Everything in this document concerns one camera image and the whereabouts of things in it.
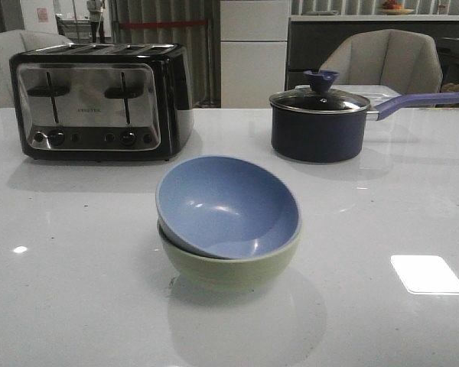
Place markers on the blue bowl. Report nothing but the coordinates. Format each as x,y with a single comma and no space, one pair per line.
228,208

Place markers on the green bowl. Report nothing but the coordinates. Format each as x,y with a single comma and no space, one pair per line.
229,275

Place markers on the dark blue saucepan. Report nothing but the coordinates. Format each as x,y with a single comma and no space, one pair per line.
329,138

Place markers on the glass pot lid blue knob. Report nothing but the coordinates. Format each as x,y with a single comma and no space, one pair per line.
320,81

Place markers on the white refrigerator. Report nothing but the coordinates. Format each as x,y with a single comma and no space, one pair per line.
253,46

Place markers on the black and steel toaster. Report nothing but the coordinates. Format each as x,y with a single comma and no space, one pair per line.
103,102

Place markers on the beige armchair right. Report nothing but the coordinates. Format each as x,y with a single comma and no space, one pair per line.
404,61

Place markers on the beige armchair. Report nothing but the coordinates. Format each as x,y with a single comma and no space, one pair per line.
404,61
15,42

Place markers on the person in background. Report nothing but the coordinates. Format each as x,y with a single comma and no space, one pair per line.
96,9

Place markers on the fruit plate on counter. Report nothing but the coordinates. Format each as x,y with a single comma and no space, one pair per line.
391,7

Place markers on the beige armchair left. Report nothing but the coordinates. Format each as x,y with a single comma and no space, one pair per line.
15,42

